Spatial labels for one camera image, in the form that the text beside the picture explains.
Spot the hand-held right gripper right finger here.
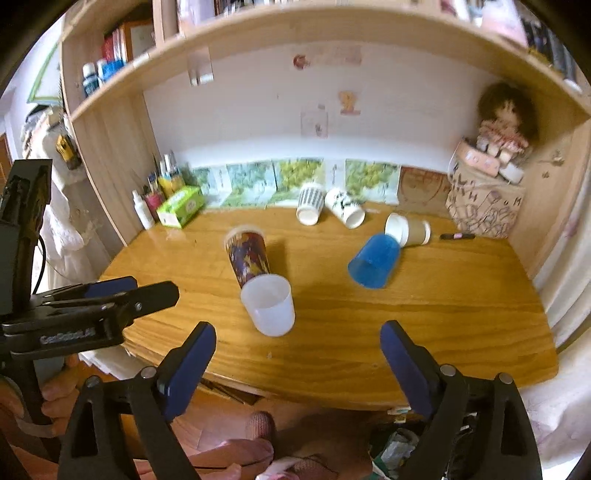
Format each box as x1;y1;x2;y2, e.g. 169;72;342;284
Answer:
380;320;543;480

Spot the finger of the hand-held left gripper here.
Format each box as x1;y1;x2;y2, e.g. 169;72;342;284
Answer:
46;281;181;325
33;276;138;306

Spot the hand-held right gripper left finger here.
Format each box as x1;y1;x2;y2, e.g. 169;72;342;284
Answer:
58;322;217;480

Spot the blue plastic cup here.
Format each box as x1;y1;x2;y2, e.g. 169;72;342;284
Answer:
348;233;402;291

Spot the brown paper cup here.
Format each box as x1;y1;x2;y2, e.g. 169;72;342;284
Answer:
385;212;432;248

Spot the white black-print paper cup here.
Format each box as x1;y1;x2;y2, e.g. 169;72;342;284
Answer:
324;187;366;230

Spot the white striped paper cup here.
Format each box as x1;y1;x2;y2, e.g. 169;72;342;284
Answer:
296;182;327;226

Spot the dark patterned paper cup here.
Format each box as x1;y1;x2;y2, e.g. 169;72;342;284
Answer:
224;224;271;289

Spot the translucent white plastic cup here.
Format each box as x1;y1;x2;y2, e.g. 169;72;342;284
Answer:
240;274;296;337

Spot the person's left hand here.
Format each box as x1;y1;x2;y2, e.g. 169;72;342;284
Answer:
41;354;85;418

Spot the white hanging cloth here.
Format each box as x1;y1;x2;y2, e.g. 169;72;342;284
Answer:
41;159;116;283

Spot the pile of clutter under desk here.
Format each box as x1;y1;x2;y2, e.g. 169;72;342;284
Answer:
367;406;478;480

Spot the white spray bottle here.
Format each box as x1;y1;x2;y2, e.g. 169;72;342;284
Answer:
131;189;156;231

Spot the person's foot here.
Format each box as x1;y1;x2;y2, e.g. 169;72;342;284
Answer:
245;411;279;445

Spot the green tissue box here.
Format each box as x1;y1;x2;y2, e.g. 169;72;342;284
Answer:
156;185;206;229

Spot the pink slipper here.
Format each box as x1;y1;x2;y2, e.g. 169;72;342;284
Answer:
189;438;278;480

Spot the pink pen holder with brushes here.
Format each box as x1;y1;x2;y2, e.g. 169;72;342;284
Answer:
144;154;168;221

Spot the yellow toy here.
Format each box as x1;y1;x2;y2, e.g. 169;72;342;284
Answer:
55;133;80;170

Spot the pale landscape picture card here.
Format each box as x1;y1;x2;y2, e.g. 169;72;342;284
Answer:
190;164;234;208

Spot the green tree picture card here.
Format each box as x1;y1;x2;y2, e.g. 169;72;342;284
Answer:
225;161;279;206

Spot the white curtain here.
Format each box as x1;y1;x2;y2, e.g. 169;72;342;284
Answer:
524;203;591;467

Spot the patterned fabric basket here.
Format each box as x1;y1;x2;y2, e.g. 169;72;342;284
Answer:
445;138;528;239

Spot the brown drawing card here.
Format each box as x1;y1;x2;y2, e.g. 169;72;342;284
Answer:
397;165;453;217

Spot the green framed board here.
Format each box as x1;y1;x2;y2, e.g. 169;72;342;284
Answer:
26;44;63;106

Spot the yellow-green tree picture card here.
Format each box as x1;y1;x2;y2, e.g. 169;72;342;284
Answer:
273;158;325;204

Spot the blue paint bottle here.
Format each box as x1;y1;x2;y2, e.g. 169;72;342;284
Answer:
82;62;100;98
96;58;126;85

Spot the green bush picture card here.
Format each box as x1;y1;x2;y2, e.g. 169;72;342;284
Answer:
344;159;400;204

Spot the white narrow card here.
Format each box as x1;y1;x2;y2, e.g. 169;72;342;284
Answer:
325;159;346;191

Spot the pink patterned box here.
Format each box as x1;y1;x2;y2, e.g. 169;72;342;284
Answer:
456;140;500;177

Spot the row of red books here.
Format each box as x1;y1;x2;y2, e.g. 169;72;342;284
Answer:
103;27;128;64

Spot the framed picture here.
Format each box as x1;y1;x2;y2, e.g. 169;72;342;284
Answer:
121;19;156;62

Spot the curly-haired doll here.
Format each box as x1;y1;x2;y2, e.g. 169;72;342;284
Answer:
475;82;539;168

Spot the wooden shelf unit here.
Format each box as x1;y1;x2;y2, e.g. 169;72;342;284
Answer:
59;0;591;282

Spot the row of dark books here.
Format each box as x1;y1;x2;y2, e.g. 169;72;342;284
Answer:
516;13;583;86

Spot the small wall drawing paper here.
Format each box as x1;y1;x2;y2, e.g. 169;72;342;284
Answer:
300;105;330;139

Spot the yellow character wall sticker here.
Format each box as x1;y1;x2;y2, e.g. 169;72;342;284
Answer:
339;90;362;116

